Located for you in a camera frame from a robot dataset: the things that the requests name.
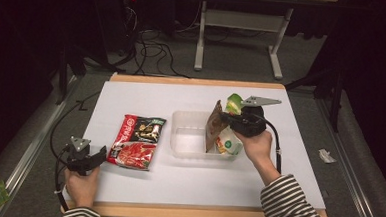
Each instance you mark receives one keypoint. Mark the black metal stand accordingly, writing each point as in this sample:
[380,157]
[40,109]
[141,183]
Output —
[63,75]
[337,96]

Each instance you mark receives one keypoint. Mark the clear plastic container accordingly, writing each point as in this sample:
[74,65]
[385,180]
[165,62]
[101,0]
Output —
[185,144]

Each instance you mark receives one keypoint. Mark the person's right hand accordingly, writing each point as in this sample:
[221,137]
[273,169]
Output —
[257,147]

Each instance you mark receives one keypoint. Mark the white desk frame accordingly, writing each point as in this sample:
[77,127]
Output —
[242,20]

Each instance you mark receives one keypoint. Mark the white table mat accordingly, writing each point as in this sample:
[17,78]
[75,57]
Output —
[181,98]

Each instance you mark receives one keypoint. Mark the green and white food packet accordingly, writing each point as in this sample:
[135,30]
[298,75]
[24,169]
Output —
[229,142]

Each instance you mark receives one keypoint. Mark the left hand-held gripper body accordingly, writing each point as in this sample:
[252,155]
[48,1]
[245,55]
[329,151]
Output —
[76,155]

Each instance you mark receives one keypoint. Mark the wooden table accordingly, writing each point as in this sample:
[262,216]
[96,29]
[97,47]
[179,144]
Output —
[199,82]

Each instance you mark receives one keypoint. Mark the person's left hand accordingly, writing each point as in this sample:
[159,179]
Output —
[81,187]

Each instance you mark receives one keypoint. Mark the gold foil packet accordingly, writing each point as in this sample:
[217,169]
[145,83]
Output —
[215,129]

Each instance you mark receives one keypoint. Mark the crumpled white paper scrap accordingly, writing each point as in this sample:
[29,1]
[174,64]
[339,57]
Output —
[327,156]

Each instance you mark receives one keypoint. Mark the metal floor rail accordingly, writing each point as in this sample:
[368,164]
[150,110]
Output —
[28,150]
[354,183]

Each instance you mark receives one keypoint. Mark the red and black food packet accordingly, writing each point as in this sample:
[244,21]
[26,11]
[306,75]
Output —
[135,145]

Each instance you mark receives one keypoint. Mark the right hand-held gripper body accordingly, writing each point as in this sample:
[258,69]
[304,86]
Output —
[250,123]

